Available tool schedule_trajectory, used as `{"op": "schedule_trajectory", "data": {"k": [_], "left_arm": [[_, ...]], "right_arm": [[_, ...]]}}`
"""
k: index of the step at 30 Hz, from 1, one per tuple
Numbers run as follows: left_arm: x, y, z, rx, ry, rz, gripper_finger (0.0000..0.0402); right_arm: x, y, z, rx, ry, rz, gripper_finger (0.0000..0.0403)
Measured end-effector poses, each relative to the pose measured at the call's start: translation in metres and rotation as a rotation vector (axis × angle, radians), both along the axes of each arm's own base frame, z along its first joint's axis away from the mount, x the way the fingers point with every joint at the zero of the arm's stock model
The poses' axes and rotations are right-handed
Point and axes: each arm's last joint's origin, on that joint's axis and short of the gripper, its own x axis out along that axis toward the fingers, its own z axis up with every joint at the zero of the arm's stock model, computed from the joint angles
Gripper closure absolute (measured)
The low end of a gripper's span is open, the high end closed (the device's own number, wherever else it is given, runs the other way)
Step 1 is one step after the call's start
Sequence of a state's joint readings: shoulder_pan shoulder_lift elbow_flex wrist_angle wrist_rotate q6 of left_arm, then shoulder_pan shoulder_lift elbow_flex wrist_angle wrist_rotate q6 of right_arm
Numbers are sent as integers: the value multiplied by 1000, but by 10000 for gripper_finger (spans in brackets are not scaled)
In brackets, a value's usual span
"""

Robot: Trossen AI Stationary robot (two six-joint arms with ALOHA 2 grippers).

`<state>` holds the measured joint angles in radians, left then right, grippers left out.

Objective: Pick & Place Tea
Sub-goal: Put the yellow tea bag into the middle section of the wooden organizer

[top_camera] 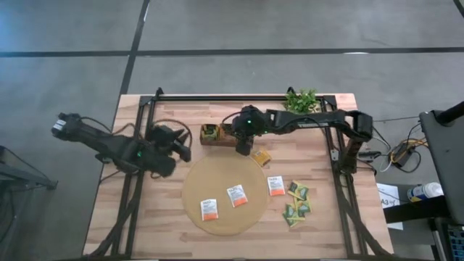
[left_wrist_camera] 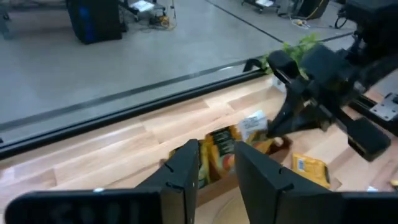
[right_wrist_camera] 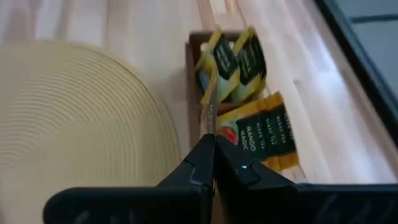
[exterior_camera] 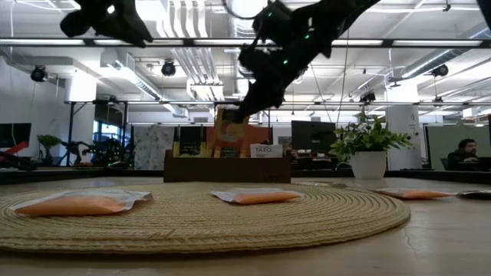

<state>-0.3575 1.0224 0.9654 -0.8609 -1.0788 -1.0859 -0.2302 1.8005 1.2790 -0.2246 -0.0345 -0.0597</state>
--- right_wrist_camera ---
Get black metal table frame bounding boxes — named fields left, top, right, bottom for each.
left=313, top=0, right=398, bottom=147

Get green yellow tea packet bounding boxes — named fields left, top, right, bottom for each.
left=231, top=26, right=267, bottom=103

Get brown wooden organizer box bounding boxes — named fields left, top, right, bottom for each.
left=185, top=29, right=308, bottom=184

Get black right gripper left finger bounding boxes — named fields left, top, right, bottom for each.
left=42, top=133, right=216, bottom=224

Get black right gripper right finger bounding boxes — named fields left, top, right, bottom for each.
left=215, top=135, right=398, bottom=224

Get round woven straw placemat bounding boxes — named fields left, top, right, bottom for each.
left=0, top=40, right=182, bottom=224

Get yellow black tea packets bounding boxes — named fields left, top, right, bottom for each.
left=195, top=29, right=241, bottom=103

